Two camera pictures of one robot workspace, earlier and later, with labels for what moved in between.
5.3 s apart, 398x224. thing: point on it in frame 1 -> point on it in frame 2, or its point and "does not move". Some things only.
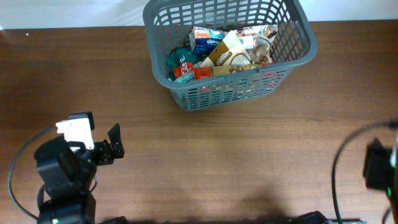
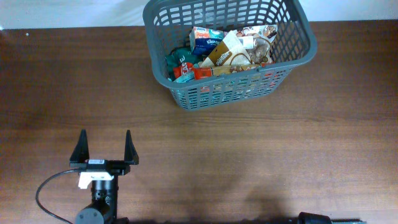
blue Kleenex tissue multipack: x=203 y=40 does not move
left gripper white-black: x=104 y=150 -> x=116 y=166
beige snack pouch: x=257 y=41 does not move
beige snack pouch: x=231 y=51 does not move
